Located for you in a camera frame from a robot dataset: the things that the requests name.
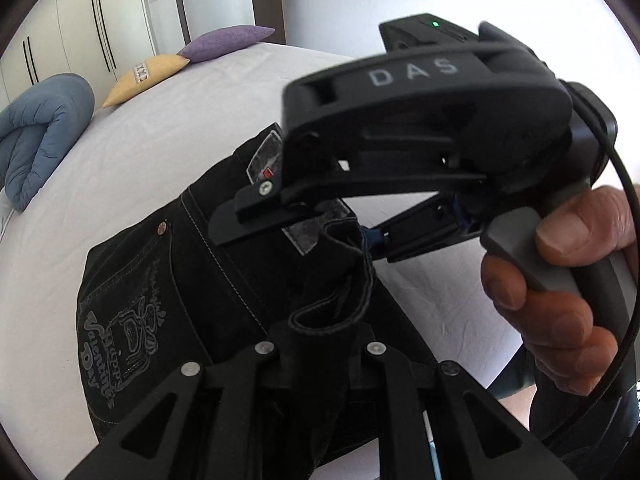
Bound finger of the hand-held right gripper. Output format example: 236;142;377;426
209;172;488;247
360;192;486;264

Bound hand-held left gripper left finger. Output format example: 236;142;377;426
65;339;286;480

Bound yellow pillow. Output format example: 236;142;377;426
102;54;191;109

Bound bed with white sheet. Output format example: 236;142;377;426
0;40;546;480

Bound dark wooden door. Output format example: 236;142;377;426
249;0;292;47

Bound black pants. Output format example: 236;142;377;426
75;125;446;466

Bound person's right hand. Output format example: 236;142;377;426
480;185;640;397

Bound purple pillow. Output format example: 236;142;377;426
177;25;277;63

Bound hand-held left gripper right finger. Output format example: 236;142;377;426
350;339;578;480

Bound black cable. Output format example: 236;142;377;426
542;92;640;461

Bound blue folded duvet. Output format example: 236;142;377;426
0;72;96;212

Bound white wardrobe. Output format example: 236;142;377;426
0;0;192;106

